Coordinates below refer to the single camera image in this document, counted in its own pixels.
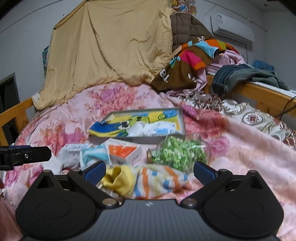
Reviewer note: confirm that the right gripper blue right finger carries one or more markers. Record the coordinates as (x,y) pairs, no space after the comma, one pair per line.
(204,173)

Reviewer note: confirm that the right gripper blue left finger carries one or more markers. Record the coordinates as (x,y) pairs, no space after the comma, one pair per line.
(94,173)

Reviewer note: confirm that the blue white plastic packet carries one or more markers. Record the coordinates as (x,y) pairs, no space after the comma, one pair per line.
(91,155)

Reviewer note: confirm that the yellow striped drawstring pouch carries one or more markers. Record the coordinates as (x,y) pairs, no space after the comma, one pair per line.
(144,181)

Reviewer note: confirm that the white printed gauze cloth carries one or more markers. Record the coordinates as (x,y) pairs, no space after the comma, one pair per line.
(158,128)

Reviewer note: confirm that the bag of green paper stars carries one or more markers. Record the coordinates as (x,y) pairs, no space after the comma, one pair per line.
(178,154)

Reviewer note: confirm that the orange white medicine box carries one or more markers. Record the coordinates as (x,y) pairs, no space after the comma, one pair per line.
(122,152)

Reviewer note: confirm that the pink floral quilt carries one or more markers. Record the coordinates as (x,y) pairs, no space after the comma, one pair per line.
(235,146)

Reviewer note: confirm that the dark television screen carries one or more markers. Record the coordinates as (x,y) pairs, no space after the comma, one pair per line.
(9,98)

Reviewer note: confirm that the cartoon dinosaur towel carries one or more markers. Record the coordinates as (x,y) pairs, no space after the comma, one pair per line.
(124,125)

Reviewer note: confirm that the gold brocade bedsheet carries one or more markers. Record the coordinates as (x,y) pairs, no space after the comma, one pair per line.
(244,113)

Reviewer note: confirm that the pink fluffy blanket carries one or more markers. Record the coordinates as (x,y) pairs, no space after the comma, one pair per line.
(9,228)

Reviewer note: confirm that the blue denim jeans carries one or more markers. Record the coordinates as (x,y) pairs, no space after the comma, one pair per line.
(221,83)

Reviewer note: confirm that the brown multicolour striped garment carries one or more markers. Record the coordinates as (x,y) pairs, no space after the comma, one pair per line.
(187,69)

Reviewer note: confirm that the dark grey garment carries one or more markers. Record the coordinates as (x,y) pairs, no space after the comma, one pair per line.
(258,75)

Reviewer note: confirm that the lilac pink sheet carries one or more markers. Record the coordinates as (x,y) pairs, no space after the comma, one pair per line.
(229,57)

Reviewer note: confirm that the beige dotted blanket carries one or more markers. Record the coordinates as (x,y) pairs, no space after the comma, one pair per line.
(104,41)

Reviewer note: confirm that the brown quilted duvet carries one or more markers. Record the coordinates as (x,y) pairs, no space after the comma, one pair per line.
(185,28)

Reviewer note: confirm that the white air conditioner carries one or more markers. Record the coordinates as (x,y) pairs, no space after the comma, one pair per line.
(231,28)

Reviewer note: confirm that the wooden bed rail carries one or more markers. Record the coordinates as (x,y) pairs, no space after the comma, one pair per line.
(267,100)

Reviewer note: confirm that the blue wall poster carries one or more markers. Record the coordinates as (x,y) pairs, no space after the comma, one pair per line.
(45,59)

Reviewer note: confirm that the cartoon wall poster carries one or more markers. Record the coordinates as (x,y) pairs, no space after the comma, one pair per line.
(184,6)

